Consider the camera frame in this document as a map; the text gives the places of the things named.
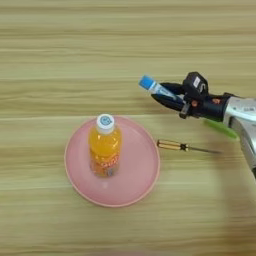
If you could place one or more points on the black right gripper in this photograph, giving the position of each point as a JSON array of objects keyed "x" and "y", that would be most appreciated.
[{"x": 208, "y": 106}]

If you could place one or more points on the blue cylindrical tube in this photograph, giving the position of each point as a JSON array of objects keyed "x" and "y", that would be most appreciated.
[{"x": 150, "y": 84}]

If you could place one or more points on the green flat plastic piece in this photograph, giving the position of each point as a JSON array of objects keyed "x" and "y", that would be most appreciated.
[{"x": 221, "y": 128}]

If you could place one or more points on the orange juice bottle white cap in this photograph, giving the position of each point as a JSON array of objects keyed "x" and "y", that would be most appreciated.
[{"x": 104, "y": 146}]

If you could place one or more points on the pink round plate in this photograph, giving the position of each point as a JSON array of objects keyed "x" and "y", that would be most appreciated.
[{"x": 136, "y": 173}]

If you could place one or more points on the black box white label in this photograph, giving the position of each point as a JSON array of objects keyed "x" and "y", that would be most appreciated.
[{"x": 195, "y": 85}]

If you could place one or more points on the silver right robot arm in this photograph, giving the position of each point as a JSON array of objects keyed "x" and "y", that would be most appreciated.
[{"x": 243, "y": 113}]

